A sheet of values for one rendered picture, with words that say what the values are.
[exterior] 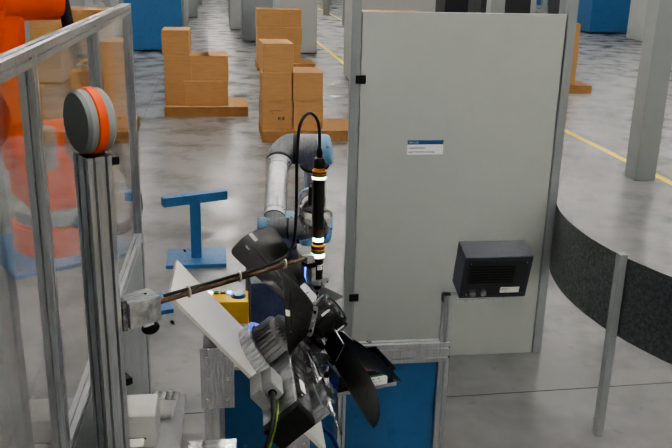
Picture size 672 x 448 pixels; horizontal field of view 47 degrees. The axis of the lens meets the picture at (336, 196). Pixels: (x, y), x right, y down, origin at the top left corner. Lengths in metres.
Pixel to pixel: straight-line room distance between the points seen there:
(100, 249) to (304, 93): 8.14
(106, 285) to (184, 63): 9.69
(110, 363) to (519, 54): 2.94
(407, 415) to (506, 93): 1.94
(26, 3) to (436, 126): 3.18
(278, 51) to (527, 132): 5.86
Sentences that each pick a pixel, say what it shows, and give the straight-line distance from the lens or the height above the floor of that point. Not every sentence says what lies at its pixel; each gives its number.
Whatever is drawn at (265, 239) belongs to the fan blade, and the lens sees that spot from 2.48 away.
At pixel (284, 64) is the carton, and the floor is 0.97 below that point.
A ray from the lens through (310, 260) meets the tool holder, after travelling 2.43.
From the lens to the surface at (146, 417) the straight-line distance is 2.44.
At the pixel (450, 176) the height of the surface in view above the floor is 1.11.
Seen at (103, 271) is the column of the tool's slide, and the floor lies 1.51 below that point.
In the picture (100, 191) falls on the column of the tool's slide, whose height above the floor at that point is 1.72.
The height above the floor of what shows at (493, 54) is 1.79.
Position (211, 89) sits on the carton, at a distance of 11.66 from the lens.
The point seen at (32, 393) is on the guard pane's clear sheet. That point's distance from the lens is 1.97.
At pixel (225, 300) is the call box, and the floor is 1.07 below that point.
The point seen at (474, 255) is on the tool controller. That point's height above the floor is 1.23.
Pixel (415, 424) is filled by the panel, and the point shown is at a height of 0.50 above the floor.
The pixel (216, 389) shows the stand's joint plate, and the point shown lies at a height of 1.02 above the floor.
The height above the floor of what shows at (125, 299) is 1.40.
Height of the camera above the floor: 2.26
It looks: 17 degrees down
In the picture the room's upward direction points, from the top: 1 degrees clockwise
